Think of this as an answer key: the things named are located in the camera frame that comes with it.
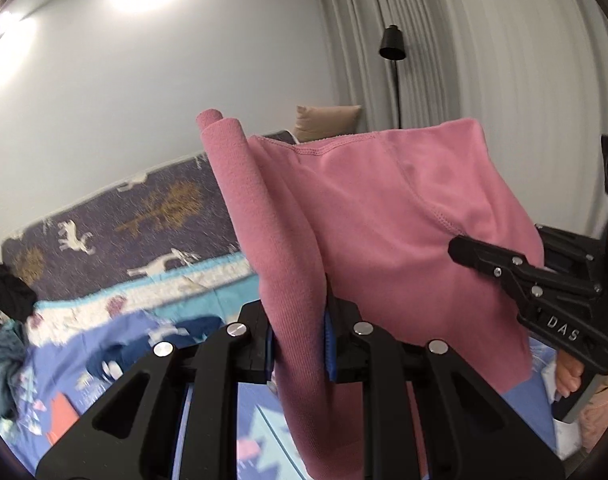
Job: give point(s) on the black floor lamp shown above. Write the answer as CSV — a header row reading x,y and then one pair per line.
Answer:
x,y
393,45

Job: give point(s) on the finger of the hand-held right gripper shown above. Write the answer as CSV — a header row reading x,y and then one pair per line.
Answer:
x,y
514,267
564,242

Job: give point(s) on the navy star fleece blanket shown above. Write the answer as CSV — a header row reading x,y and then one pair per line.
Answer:
x,y
198,330

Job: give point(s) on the grey curtain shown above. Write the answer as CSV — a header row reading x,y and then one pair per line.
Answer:
x,y
484,60

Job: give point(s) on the person's right hand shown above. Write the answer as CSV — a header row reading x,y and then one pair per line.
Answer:
x,y
569,382

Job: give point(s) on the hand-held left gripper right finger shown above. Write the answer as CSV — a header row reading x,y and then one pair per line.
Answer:
x,y
329,345

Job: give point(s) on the pink garment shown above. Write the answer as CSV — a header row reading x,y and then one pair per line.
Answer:
x,y
374,210

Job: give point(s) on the purple printed bedsheet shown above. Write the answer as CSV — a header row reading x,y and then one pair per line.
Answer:
x,y
48,365

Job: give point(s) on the teal knit blanket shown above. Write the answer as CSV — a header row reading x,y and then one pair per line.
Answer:
x,y
1,370

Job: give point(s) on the black clothes pile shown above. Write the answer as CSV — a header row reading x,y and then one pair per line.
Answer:
x,y
6,290

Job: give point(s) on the tan pillow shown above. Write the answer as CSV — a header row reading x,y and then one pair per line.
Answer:
x,y
326,122

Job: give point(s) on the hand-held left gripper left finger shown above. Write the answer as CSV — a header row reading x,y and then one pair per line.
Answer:
x,y
269,355

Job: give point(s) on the dark deer print mattress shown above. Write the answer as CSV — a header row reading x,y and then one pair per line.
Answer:
x,y
108,230

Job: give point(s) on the folded coral cloth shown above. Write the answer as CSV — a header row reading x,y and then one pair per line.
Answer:
x,y
61,417

